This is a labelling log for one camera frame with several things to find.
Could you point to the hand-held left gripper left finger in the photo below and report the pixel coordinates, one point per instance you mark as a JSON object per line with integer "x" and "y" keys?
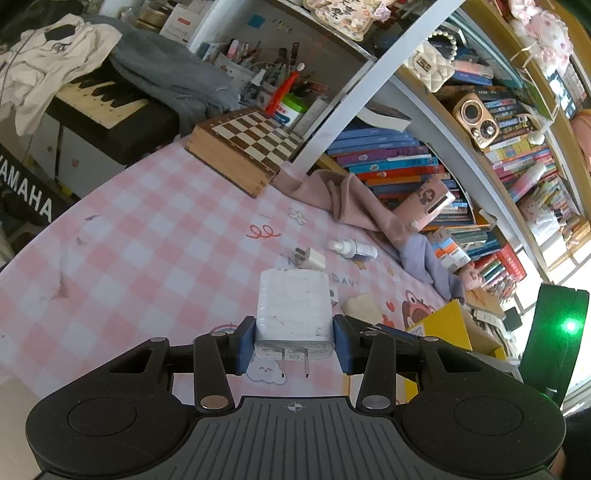
{"x": 244, "y": 346}

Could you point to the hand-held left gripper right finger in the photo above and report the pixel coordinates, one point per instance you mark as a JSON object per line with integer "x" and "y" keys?
{"x": 344, "y": 346}

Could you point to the large white charger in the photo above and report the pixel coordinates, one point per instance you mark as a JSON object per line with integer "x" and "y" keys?
{"x": 293, "y": 304}

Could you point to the yellow cardboard box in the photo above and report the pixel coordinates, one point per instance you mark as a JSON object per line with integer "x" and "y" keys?
{"x": 452, "y": 323}

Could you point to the small white charger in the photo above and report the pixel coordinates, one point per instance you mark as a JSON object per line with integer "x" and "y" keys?
{"x": 313, "y": 259}

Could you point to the row of red books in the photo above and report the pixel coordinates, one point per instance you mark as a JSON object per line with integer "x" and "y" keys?
{"x": 505, "y": 267}

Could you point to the small spray bottle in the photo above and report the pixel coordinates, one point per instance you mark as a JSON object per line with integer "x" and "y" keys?
{"x": 358, "y": 250}

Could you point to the pink pig toy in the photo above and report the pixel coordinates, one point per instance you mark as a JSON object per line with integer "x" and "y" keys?
{"x": 471, "y": 277}

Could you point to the purple cloth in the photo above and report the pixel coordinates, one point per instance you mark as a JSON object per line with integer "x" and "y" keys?
{"x": 425, "y": 263}

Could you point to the pink checkered tablecloth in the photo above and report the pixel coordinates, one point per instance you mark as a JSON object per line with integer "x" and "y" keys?
{"x": 161, "y": 240}

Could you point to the orange blue white boxes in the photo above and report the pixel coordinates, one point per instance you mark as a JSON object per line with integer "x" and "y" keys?
{"x": 450, "y": 251}

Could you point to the pink cloth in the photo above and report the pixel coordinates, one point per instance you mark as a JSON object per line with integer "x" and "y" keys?
{"x": 360, "y": 203}

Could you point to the pink phone-shaped box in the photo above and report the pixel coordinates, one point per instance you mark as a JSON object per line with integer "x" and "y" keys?
{"x": 422, "y": 203}

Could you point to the row of leaning books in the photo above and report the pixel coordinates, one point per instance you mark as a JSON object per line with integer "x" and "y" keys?
{"x": 388, "y": 157}

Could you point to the row of colourful shelf books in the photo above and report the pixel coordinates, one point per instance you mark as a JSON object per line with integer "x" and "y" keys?
{"x": 531, "y": 157}

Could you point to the wooden chess board box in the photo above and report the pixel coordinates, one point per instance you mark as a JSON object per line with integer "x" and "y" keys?
{"x": 244, "y": 138}

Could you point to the green-lid white jar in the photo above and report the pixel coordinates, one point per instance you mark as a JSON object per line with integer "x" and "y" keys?
{"x": 293, "y": 110}

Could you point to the wooden radio speaker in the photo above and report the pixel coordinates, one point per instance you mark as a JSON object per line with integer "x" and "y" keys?
{"x": 475, "y": 120}

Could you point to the black keyboard piano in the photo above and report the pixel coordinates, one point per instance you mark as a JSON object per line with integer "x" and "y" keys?
{"x": 129, "y": 124}

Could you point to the black keyboard stand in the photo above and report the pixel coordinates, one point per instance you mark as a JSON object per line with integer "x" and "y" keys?
{"x": 32, "y": 184}

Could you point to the cup of brushes and pens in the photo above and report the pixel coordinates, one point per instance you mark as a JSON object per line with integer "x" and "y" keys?
{"x": 249, "y": 69}

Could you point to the grey cloth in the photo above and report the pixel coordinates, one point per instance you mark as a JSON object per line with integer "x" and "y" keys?
{"x": 171, "y": 74}

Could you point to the white bookshelf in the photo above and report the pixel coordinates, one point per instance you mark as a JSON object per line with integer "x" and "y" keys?
{"x": 401, "y": 64}

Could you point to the white quilted handbag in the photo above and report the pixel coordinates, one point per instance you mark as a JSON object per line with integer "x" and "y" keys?
{"x": 429, "y": 64}

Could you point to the pink flower bouquet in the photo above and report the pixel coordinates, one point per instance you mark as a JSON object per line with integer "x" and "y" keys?
{"x": 540, "y": 32}

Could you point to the pink floral ornament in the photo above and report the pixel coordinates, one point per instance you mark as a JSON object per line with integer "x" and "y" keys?
{"x": 346, "y": 18}

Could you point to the white garment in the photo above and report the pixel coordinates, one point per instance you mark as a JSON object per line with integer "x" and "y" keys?
{"x": 46, "y": 60}

